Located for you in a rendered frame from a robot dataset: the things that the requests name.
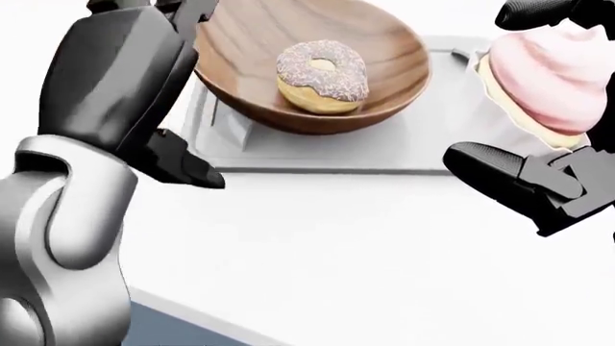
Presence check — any sprinkled glazed donut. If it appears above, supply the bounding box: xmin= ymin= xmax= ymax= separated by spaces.
xmin=275 ymin=40 xmax=370 ymax=116

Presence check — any pink frosted cupcake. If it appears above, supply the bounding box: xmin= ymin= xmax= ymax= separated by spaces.
xmin=474 ymin=21 xmax=612 ymax=150

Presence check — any brown wooden bowl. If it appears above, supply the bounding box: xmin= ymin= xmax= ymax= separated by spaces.
xmin=191 ymin=0 xmax=432 ymax=136

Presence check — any white rectangular tray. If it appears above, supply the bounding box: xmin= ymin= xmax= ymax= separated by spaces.
xmin=178 ymin=34 xmax=496 ymax=177

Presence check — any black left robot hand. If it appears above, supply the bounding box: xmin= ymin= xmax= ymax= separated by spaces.
xmin=37 ymin=0 xmax=227 ymax=190

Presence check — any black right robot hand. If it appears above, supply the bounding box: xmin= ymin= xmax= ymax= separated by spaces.
xmin=442 ymin=0 xmax=615 ymax=243

